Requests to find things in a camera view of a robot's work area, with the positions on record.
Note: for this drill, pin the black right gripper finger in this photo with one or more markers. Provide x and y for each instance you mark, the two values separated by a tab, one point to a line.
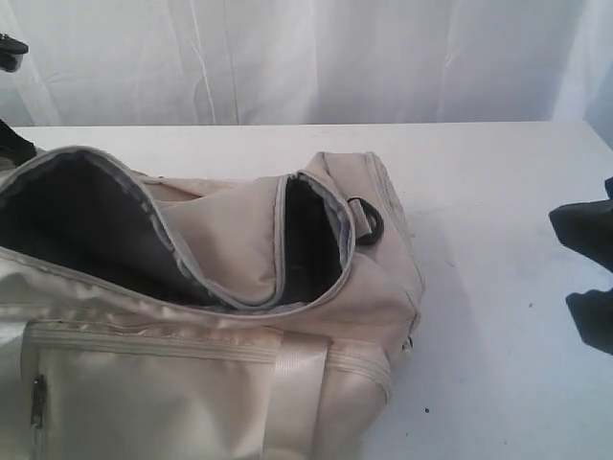
591	312
586	227

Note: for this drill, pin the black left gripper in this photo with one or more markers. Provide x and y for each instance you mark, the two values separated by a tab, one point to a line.
15	148

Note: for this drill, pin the beige fabric duffel bag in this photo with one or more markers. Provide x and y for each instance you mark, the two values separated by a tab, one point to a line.
200	319

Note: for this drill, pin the front pocket zipper pull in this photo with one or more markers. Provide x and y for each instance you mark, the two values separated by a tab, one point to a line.
39	398

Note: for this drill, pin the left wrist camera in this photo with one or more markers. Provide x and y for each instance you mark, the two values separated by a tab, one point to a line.
12	52

